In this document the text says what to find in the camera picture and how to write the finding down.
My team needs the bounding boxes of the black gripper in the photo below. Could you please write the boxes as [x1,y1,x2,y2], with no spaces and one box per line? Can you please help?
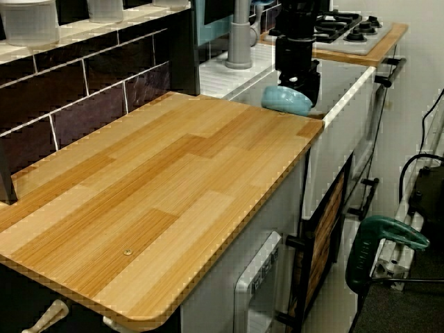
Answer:
[276,58,322,108]

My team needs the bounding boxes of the light blue ceramic bowl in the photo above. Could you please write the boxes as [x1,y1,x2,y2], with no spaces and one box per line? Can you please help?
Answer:
[260,85,314,117]

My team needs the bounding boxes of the black sink towel bar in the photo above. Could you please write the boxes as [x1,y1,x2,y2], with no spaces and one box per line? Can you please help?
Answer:
[348,56,407,219]

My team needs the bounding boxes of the small wooden stove countertop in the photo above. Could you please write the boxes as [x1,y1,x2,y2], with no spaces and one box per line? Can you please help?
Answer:
[259,22,409,67]

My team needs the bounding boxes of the grey toy faucet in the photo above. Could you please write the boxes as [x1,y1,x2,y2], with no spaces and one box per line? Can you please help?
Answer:
[225,0,275,69]

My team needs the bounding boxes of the grey toy stove top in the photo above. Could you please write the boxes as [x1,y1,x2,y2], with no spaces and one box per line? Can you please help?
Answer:
[314,9,395,56]

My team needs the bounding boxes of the white toy kitchen cabinet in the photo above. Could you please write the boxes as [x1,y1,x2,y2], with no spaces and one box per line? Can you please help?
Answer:
[178,148,313,333]

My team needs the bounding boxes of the wood pattern oven door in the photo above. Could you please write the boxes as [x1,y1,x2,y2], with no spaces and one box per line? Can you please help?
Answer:
[275,152,355,325]

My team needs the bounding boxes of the black device box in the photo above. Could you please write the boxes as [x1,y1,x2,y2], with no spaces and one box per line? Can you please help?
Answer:
[407,165,444,223]

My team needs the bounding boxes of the large wooden plank countertop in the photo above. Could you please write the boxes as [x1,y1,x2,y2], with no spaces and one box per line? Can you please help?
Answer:
[0,91,325,322]

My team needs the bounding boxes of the white toy dispenser panel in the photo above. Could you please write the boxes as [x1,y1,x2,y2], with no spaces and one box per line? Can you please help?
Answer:
[233,230,284,333]

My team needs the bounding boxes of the beige tile shelf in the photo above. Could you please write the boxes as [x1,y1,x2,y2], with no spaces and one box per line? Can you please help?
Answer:
[0,3,192,67]

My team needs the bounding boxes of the clear plastic jar white lid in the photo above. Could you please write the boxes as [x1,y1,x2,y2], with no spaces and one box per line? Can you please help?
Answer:
[86,0,125,24]
[0,0,59,46]

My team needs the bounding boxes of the dark tile backsplash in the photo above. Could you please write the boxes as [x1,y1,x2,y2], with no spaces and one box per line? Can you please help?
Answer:
[0,26,174,181]

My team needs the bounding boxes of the black kitchen post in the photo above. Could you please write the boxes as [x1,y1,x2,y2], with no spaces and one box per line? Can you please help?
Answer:
[169,6,203,97]
[0,141,19,205]

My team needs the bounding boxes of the black cable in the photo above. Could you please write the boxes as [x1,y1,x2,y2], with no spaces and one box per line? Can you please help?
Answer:
[398,151,436,211]
[420,88,444,154]

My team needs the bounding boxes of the aluminium frame rail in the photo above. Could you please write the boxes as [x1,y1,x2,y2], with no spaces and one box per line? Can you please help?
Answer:
[373,151,444,291]

